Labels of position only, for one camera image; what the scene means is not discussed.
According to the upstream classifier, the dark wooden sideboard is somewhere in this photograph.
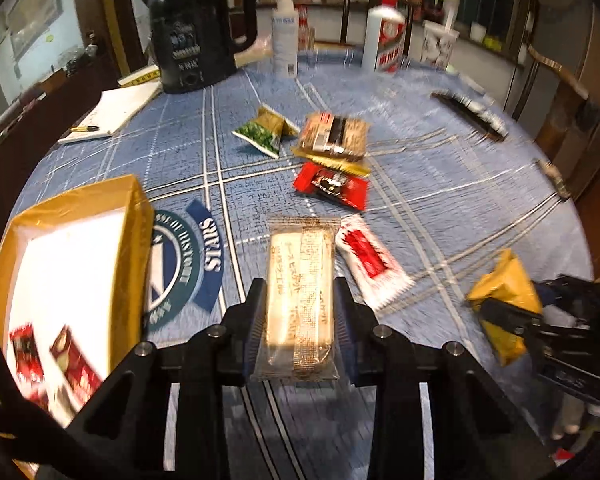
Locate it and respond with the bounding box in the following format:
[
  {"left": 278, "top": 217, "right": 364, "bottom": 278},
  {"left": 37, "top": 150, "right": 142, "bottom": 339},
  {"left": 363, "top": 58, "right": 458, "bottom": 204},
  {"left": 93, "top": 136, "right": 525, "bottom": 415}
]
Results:
[{"left": 0, "top": 45, "right": 131, "bottom": 196}]

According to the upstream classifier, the green pea packet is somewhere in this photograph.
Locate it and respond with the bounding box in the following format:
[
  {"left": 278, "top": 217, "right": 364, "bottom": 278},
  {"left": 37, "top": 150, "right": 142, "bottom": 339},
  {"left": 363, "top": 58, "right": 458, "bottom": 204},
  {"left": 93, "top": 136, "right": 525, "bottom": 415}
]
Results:
[{"left": 232, "top": 105, "right": 301, "bottom": 158}]

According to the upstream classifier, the white red snack packet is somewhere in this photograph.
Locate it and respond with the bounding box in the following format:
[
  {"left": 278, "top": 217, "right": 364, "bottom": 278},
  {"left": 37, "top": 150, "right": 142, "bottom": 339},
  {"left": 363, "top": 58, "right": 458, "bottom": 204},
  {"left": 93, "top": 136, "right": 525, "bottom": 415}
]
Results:
[{"left": 336, "top": 214, "right": 415, "bottom": 311}]

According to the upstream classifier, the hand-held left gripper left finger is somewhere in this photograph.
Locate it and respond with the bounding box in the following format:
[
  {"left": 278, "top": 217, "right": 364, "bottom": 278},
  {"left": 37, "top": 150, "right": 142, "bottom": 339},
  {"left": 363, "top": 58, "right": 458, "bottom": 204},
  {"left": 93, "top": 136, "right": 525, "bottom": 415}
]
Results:
[{"left": 40, "top": 277, "right": 268, "bottom": 480}]

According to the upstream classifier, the dark wooden chair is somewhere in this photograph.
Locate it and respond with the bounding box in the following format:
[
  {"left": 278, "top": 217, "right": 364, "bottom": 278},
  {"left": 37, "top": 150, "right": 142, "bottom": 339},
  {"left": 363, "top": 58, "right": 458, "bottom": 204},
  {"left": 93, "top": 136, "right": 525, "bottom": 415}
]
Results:
[{"left": 342, "top": 0, "right": 416, "bottom": 46}]

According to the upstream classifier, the white notebook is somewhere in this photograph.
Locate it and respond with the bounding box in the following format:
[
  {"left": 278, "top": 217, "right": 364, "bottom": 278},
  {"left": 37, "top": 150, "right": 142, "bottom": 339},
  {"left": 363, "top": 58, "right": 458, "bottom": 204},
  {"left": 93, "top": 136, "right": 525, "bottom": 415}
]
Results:
[{"left": 57, "top": 81, "right": 163, "bottom": 145}]

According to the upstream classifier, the clear brown biscuit packet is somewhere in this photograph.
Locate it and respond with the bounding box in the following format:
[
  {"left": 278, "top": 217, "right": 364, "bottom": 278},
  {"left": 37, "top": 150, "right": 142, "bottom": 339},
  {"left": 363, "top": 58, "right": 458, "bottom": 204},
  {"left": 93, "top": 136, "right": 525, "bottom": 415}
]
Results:
[{"left": 291, "top": 111, "right": 373, "bottom": 177}]

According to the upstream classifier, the red black snack packet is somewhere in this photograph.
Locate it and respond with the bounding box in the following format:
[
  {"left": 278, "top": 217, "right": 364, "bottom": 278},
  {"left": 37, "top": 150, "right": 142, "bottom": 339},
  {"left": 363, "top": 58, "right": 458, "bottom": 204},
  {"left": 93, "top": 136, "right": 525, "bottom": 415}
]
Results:
[{"left": 293, "top": 161, "right": 370, "bottom": 211}]

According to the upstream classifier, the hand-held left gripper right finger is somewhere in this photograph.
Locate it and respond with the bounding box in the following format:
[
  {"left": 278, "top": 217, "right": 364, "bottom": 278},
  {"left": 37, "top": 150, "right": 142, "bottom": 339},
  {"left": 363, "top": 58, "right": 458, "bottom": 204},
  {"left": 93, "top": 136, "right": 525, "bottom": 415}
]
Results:
[{"left": 332, "top": 276, "right": 556, "bottom": 480}]

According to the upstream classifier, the yellow cardboard box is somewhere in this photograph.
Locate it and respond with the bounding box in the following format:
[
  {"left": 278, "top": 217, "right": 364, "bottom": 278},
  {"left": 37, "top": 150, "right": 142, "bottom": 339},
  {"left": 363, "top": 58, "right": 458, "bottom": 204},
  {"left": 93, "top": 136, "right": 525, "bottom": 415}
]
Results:
[{"left": 0, "top": 175, "right": 156, "bottom": 480}]

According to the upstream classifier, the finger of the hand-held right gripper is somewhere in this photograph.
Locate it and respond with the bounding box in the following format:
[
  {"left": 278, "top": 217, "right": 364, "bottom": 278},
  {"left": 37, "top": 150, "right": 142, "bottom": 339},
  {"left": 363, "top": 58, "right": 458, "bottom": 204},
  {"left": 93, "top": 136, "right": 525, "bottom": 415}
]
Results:
[
  {"left": 536, "top": 275, "right": 590, "bottom": 307},
  {"left": 480, "top": 297, "right": 543, "bottom": 337}
]

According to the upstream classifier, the framed wall picture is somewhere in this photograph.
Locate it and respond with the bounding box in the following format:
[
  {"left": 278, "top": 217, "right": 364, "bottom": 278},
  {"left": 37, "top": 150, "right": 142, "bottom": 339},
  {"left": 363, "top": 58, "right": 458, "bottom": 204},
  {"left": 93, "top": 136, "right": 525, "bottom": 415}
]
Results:
[{"left": 5, "top": 0, "right": 63, "bottom": 56}]

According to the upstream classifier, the yellow tape measure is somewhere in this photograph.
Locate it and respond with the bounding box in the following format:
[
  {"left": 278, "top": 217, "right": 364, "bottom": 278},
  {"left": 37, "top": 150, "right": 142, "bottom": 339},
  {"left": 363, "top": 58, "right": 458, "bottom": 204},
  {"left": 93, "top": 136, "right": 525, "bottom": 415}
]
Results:
[{"left": 117, "top": 70, "right": 161, "bottom": 88}]

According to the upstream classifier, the white spray bottle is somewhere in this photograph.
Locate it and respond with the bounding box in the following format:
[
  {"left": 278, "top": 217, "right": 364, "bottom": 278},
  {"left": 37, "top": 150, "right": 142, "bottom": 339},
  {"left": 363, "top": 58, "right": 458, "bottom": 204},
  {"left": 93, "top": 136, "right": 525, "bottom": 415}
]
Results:
[{"left": 271, "top": 0, "right": 300, "bottom": 78}]

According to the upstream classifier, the yellow snack packet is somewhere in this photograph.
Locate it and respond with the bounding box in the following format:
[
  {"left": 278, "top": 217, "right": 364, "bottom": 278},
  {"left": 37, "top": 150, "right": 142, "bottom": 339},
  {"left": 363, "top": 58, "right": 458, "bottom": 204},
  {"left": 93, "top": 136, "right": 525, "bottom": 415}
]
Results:
[{"left": 466, "top": 248, "right": 545, "bottom": 368}]

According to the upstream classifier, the floral paper cup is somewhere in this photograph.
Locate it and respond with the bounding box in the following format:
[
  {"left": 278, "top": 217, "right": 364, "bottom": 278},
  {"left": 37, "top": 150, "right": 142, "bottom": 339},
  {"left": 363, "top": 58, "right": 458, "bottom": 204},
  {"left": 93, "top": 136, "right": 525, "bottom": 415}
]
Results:
[{"left": 420, "top": 20, "right": 460, "bottom": 68}]

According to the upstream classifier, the cream biscuit packet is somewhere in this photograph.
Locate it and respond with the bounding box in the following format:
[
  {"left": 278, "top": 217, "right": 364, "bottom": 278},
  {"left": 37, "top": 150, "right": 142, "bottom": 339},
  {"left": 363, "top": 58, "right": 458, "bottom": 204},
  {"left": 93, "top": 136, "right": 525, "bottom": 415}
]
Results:
[{"left": 250, "top": 215, "right": 342, "bottom": 382}]

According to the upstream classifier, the person's right hand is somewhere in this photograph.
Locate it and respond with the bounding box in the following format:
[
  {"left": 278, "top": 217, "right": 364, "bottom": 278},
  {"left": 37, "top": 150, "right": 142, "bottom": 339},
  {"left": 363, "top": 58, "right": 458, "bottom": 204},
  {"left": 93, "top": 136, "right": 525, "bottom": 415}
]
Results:
[{"left": 550, "top": 385, "right": 600, "bottom": 441}]

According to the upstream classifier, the wooden armchair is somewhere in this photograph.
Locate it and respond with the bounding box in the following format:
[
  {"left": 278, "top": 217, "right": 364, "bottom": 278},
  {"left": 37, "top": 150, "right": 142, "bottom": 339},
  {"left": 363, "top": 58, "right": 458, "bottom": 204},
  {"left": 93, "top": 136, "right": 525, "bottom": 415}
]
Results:
[{"left": 527, "top": 42, "right": 600, "bottom": 281}]

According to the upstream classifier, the white liquor bottle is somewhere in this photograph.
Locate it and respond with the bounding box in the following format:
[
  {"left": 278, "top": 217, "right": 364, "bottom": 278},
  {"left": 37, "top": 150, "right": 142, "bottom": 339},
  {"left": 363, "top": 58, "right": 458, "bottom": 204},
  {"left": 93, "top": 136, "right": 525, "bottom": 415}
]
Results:
[{"left": 361, "top": 0, "right": 407, "bottom": 73}]

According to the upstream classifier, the black electric kettle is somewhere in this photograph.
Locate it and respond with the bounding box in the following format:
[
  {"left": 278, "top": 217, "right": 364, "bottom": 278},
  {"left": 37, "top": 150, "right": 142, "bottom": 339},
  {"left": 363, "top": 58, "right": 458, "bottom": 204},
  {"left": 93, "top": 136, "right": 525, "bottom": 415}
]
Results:
[{"left": 141, "top": 0, "right": 258, "bottom": 95}]

